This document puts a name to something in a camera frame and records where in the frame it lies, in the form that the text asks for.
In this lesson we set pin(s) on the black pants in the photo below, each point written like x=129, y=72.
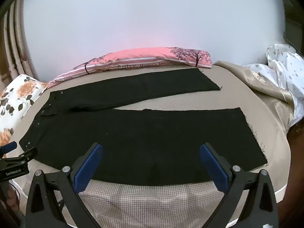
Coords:
x=142, y=135

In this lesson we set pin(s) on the beige ribbed panel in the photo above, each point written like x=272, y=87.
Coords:
x=14, y=40

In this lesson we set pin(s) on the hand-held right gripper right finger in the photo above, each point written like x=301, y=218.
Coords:
x=215, y=168

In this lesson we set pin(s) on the beige satin blanket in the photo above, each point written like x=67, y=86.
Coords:
x=268, y=85

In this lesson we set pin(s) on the dark wooden furniture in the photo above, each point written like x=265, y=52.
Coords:
x=292, y=16

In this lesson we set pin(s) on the white floral pillow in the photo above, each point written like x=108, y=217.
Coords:
x=16, y=95

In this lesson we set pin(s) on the white dotted quilt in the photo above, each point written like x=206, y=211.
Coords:
x=285, y=71

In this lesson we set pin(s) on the pink patterned bedsheet edge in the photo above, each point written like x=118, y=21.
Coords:
x=142, y=54

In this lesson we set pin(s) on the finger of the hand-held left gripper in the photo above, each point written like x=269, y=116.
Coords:
x=26, y=155
x=10, y=147

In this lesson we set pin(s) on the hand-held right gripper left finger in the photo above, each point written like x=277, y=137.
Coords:
x=88, y=168

